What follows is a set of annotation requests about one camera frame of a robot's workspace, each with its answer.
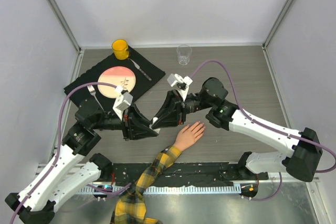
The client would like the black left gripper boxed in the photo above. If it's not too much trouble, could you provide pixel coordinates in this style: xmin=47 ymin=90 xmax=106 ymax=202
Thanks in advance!
xmin=92 ymin=102 xmax=158 ymax=141

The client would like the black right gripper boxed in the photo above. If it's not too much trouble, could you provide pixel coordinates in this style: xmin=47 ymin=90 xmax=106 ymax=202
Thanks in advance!
xmin=150 ymin=90 xmax=213 ymax=129

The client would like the clear nail polish bottle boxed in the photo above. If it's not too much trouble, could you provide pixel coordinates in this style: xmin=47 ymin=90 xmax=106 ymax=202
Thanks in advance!
xmin=150 ymin=116 xmax=158 ymax=129

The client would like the yellow plaid sleeve forearm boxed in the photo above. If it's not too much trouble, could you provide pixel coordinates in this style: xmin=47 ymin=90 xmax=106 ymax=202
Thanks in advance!
xmin=110 ymin=145 xmax=181 ymax=224

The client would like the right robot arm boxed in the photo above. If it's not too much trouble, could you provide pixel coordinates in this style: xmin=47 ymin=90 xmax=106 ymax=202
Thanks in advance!
xmin=151 ymin=74 xmax=322 ymax=182

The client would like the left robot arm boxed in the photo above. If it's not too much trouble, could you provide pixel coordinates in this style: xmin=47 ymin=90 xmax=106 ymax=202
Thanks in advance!
xmin=5 ymin=98 xmax=159 ymax=223

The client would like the mannequin hand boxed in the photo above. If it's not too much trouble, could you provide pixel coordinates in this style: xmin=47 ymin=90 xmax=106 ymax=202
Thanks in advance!
xmin=173 ymin=121 xmax=205 ymax=152

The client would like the black cloth placemat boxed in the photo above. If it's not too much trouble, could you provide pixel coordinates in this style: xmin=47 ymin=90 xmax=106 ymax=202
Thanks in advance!
xmin=64 ymin=48 xmax=165 ymax=101

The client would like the pink round plate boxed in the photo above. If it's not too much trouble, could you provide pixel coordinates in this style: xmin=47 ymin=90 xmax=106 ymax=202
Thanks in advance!
xmin=98 ymin=66 xmax=136 ymax=99

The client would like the silver table knife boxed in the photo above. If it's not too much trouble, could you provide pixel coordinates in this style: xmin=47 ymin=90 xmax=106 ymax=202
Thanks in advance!
xmin=129 ymin=58 xmax=152 ymax=81

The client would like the silver fork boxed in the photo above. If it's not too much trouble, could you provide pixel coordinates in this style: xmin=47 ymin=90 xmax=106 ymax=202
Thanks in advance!
xmin=87 ymin=85 xmax=104 ymax=111

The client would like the clear plastic cup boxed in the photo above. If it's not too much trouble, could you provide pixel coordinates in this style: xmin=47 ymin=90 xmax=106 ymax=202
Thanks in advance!
xmin=176 ymin=45 xmax=192 ymax=65

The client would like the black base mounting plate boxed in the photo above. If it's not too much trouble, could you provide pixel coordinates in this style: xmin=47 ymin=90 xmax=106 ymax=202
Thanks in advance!
xmin=111 ymin=162 xmax=269 ymax=183

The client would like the yellow mug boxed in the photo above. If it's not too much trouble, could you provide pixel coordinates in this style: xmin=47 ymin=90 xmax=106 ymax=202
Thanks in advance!
xmin=112 ymin=39 xmax=130 ymax=60

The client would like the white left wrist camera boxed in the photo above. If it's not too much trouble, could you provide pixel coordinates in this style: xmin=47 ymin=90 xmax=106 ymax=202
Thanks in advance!
xmin=112 ymin=86 xmax=133 ymax=120

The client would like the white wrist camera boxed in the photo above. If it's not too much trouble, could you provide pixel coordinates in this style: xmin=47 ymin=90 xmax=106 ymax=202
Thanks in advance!
xmin=112 ymin=86 xmax=133 ymax=120
xmin=167 ymin=74 xmax=193 ymax=101

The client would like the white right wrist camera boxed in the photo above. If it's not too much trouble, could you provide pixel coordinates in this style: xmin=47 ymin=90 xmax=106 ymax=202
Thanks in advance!
xmin=167 ymin=74 xmax=193 ymax=101

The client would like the white slotted cable duct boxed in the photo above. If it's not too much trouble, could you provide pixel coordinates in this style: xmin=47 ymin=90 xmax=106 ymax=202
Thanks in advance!
xmin=78 ymin=184 xmax=242 ymax=196

